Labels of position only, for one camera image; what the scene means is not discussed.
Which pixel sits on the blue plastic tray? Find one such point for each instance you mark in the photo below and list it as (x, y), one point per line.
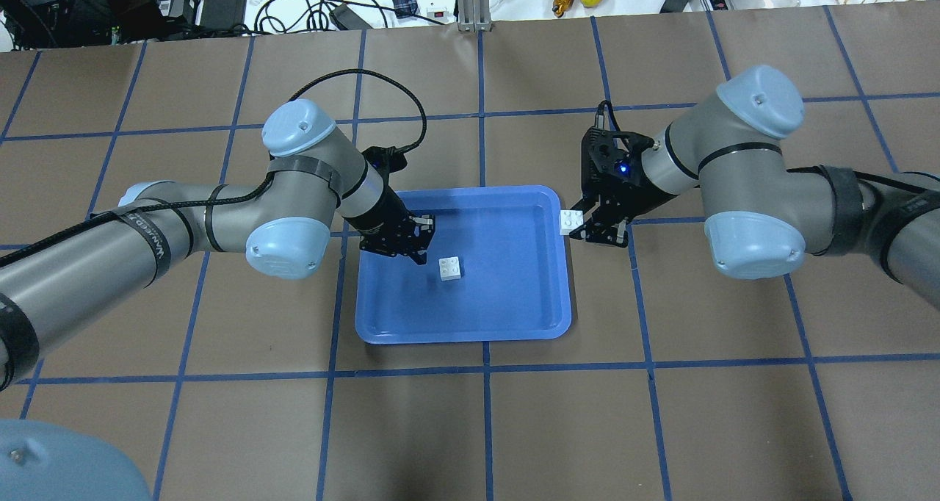
(515, 272)

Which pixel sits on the aluminium frame post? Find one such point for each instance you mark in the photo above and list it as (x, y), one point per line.
(473, 15)

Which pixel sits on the black power adapter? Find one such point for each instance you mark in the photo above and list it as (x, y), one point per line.
(222, 14)

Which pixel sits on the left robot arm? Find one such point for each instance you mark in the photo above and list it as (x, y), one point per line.
(55, 287)

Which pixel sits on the white block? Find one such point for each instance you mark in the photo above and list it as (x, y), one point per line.
(570, 221)
(450, 269)

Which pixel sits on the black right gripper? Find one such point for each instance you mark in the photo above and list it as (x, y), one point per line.
(630, 190)

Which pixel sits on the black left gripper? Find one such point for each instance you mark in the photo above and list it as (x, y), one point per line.
(382, 215)

